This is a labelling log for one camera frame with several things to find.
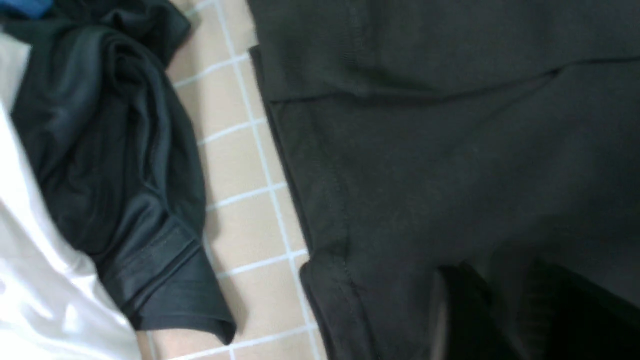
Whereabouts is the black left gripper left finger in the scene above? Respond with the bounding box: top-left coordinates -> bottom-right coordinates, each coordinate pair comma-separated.
430,265 -> 531,360

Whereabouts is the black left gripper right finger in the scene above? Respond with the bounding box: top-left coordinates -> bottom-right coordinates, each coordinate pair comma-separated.
518,262 -> 640,360

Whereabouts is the dark gray long-sleeved shirt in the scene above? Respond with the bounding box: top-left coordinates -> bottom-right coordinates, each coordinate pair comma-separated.
247,0 -> 640,360

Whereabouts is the dark teal crumpled shirt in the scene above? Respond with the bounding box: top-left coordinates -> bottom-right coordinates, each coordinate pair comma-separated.
2,0 -> 237,345

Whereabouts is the white crumpled shirt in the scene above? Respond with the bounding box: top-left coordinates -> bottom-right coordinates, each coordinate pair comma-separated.
0,33 -> 142,360

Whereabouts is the beige checkered tablecloth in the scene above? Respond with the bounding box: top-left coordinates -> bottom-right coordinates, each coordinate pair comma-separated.
138,0 -> 327,360

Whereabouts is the blue crumpled garment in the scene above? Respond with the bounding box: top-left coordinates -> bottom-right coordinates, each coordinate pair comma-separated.
0,0 -> 54,19

